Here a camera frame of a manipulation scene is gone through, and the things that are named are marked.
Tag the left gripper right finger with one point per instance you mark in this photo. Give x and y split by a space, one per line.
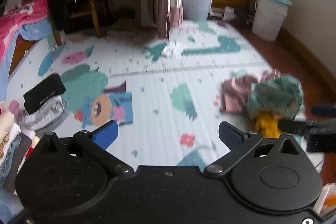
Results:
232 136

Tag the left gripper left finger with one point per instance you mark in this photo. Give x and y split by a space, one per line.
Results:
105 135

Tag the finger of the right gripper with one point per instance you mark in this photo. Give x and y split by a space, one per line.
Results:
295 127
327 110

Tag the black garment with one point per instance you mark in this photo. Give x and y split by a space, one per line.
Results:
36 97

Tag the stacked folded clothes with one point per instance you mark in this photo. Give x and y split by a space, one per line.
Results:
16 145

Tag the yellow garment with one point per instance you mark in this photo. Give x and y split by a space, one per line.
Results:
267 125

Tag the teal patterned garment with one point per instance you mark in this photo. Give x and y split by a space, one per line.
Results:
282 96

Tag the mauve pink garment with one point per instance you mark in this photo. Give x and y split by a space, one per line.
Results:
236 90

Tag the grey folded garment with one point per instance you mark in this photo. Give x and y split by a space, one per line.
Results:
47 118

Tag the white patterned play mat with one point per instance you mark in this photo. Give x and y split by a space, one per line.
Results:
167 109

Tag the white crumpled cloth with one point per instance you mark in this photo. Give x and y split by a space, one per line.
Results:
172 50

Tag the white bin with teal lid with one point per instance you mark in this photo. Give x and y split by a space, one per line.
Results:
269 17

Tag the light blue bedsheet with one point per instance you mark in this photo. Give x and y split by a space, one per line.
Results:
30 32

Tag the white plant pot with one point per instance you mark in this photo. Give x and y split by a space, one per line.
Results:
196 10

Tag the pink blanket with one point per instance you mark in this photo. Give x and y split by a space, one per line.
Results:
30 12

